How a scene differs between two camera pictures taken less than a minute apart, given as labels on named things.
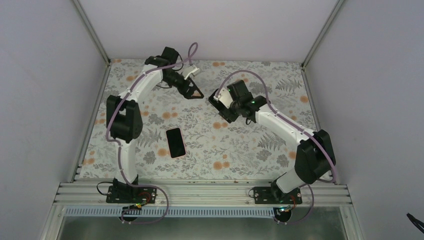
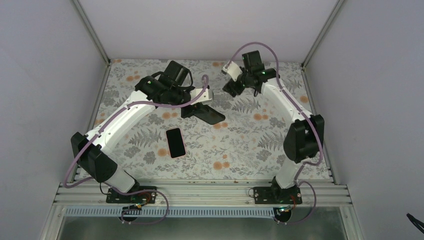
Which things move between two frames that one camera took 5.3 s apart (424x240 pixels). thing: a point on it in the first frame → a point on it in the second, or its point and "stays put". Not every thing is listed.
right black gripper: (229, 117) → (232, 89)
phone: (176, 145) stays put
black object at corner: (413, 219) stays put
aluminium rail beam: (198, 194) stays put
